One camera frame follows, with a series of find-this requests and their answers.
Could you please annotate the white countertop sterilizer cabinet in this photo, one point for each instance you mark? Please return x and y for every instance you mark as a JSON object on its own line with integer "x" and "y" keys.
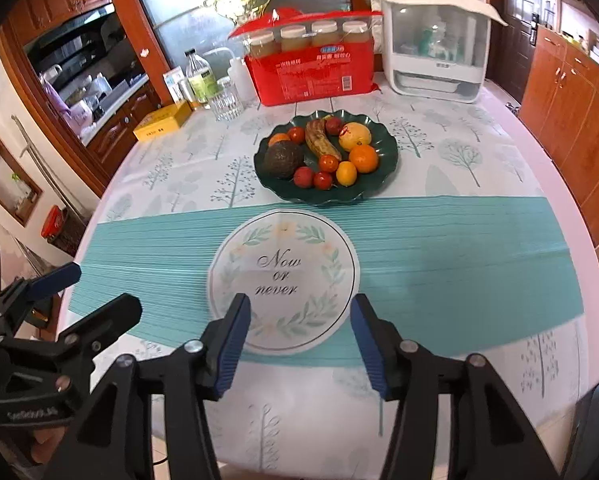
{"x": 436, "y": 49}

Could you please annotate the bottle with green label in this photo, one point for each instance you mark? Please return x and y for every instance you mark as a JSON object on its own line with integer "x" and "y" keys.
{"x": 201, "y": 77}

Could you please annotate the small white blue box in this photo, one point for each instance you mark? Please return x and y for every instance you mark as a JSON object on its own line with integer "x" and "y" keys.
{"x": 177, "y": 84}

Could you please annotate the red paper cup package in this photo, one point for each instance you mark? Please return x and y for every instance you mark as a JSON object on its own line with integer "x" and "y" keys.
{"x": 295, "y": 57}

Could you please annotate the clear glass cup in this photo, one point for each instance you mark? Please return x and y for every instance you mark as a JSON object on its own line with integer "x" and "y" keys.
{"x": 226, "y": 103}

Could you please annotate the brown ripe banana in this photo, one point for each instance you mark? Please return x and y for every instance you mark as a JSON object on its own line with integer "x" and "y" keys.
{"x": 317, "y": 140}

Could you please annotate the yellow cardboard box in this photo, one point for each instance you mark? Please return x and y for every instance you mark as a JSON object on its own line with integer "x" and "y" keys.
{"x": 166, "y": 120}

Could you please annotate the dark avocado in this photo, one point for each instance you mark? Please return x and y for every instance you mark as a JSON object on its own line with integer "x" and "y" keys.
{"x": 282, "y": 159}

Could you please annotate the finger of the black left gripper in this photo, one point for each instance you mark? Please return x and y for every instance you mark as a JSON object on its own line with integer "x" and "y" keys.
{"x": 21, "y": 297}
{"x": 89, "y": 329}

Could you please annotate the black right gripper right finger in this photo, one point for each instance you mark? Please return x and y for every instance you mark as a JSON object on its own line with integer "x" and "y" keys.
{"x": 490, "y": 435}

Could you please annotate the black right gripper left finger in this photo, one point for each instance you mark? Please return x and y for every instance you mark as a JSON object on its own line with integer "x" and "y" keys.
{"x": 111, "y": 435}

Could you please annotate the yellow apple with sticker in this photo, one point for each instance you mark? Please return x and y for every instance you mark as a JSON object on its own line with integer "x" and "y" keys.
{"x": 354, "y": 134}

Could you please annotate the tree pattern tablecloth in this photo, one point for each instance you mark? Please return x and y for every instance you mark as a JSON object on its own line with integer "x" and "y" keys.
{"x": 328, "y": 421}

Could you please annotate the small yellow orange kumquat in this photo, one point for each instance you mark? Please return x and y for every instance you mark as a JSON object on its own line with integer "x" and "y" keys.
{"x": 346, "y": 173}

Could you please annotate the large red tomato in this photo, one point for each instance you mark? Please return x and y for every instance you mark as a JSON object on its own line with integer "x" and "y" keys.
{"x": 296, "y": 135}

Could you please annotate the dark green scalloped plate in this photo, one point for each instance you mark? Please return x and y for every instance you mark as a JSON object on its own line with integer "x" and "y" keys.
{"x": 365, "y": 186}

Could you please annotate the white plastic squeeze bottle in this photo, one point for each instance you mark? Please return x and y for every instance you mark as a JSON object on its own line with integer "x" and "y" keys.
{"x": 240, "y": 76}

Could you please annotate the wooden cabinet right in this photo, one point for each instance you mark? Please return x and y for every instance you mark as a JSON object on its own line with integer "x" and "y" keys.
{"x": 560, "y": 108}

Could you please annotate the small red cherry tomato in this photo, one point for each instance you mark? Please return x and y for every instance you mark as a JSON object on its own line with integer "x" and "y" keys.
{"x": 333, "y": 125}

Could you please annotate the large orange mandarin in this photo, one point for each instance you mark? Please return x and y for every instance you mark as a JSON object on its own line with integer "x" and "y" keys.
{"x": 279, "y": 137}

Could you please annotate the round white floral placemat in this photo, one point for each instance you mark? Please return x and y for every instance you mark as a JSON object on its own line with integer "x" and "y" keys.
{"x": 299, "y": 270}

